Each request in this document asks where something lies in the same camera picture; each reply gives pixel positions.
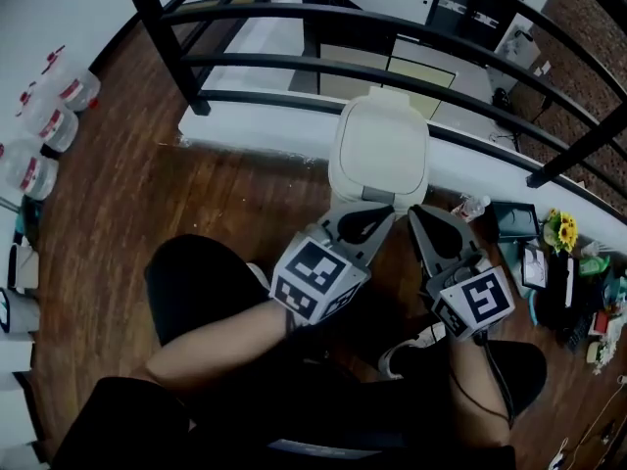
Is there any white cable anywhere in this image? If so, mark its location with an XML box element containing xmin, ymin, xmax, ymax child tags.
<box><xmin>547</xmin><ymin>399</ymin><xmax>627</xmax><ymax>470</ymax></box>

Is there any black metal railing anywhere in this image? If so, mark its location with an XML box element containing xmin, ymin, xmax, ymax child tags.
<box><xmin>117</xmin><ymin>0</ymin><xmax>627</xmax><ymax>191</ymax></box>

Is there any person's left leg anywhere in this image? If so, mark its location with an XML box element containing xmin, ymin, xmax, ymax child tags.
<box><xmin>143</xmin><ymin>234</ymin><xmax>276</xmax><ymax>348</ymax></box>

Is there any person's left forearm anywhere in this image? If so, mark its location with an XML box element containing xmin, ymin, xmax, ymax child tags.
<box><xmin>145</xmin><ymin>305</ymin><xmax>295</xmax><ymax>392</ymax></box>

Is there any white trash bin lid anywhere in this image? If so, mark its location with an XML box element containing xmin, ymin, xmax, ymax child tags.
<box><xmin>338</xmin><ymin>91</ymin><xmax>428</xmax><ymax>196</ymax></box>

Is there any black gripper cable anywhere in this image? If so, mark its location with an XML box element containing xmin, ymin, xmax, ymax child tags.
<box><xmin>449</xmin><ymin>333</ymin><xmax>516</xmax><ymax>430</ymax></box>

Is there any person's white right shoe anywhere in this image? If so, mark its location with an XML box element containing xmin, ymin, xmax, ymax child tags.
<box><xmin>377</xmin><ymin>321</ymin><xmax>448</xmax><ymax>381</ymax></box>

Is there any black and white cabinet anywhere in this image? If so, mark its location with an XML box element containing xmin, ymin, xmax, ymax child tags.
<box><xmin>424</xmin><ymin>0</ymin><xmax>516</xmax><ymax>49</ymax></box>

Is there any white trash bin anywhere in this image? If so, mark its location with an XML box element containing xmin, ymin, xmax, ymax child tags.
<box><xmin>326</xmin><ymin>85</ymin><xmax>432</xmax><ymax>211</ymax></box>

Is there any white paper bag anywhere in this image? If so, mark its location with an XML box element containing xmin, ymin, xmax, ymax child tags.
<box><xmin>493</xmin><ymin>19</ymin><xmax>541</xmax><ymax>75</ymax></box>

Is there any person's white shoe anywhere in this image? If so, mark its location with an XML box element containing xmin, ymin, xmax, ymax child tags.
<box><xmin>377</xmin><ymin>321</ymin><xmax>448</xmax><ymax>381</ymax></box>
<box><xmin>246</xmin><ymin>260</ymin><xmax>271</xmax><ymax>291</ymax></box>

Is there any clear water jug red label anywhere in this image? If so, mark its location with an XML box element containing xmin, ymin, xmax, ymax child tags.
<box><xmin>0</xmin><ymin>138</ymin><xmax>61</xmax><ymax>201</ymax></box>
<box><xmin>40</xmin><ymin>45</ymin><xmax>102</xmax><ymax>113</ymax></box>
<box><xmin>16</xmin><ymin>82</ymin><xmax>80</xmax><ymax>154</ymax></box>

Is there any person's right forearm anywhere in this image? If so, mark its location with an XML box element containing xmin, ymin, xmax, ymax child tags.
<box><xmin>446</xmin><ymin>333</ymin><xmax>511</xmax><ymax>448</ymax></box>

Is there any person's white left shoe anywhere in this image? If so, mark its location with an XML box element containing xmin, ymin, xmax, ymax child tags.
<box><xmin>246</xmin><ymin>260</ymin><xmax>271</xmax><ymax>291</ymax></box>

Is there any black square box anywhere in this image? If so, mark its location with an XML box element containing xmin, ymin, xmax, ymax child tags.
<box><xmin>490</xmin><ymin>201</ymin><xmax>543</xmax><ymax>244</ymax></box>

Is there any yellow sunflower bunch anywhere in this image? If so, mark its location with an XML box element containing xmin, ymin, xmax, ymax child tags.
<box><xmin>543</xmin><ymin>208</ymin><xmax>580</xmax><ymax>255</ymax></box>

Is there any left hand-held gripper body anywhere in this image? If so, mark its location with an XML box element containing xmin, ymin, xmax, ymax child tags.
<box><xmin>267</xmin><ymin>212</ymin><xmax>372</xmax><ymax>326</ymax></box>

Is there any person's leg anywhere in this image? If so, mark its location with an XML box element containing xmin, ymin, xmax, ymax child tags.
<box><xmin>143</xmin><ymin>234</ymin><xmax>276</xmax><ymax>348</ymax></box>
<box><xmin>391</xmin><ymin>339</ymin><xmax>549</xmax><ymax>426</ymax></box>

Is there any small clear plastic bottle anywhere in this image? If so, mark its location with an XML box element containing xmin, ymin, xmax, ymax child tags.
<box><xmin>450</xmin><ymin>194</ymin><xmax>493</xmax><ymax>222</ymax></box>

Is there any black picture frame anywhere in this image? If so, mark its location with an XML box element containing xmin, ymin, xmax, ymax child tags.
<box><xmin>519</xmin><ymin>244</ymin><xmax>549</xmax><ymax>291</ymax></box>

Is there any person's black shirt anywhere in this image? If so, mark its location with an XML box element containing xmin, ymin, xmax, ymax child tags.
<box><xmin>50</xmin><ymin>354</ymin><xmax>518</xmax><ymax>470</ymax></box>

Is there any black keyboard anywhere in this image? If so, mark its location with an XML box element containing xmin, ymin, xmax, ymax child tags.
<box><xmin>561</xmin><ymin>310</ymin><xmax>597</xmax><ymax>353</ymax></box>

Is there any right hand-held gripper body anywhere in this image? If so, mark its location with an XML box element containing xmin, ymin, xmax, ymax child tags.
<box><xmin>424</xmin><ymin>254</ymin><xmax>516</xmax><ymax>343</ymax></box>

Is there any person's right leg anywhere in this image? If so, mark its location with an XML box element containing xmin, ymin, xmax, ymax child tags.
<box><xmin>391</xmin><ymin>339</ymin><xmax>549</xmax><ymax>426</ymax></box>

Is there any white storage box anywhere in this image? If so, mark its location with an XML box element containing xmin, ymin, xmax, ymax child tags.
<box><xmin>6</xmin><ymin>244</ymin><xmax>41</xmax><ymax>294</ymax></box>

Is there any green plastic bottle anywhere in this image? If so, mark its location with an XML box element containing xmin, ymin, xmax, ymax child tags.
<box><xmin>578</xmin><ymin>254</ymin><xmax>611</xmax><ymax>278</ymax></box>

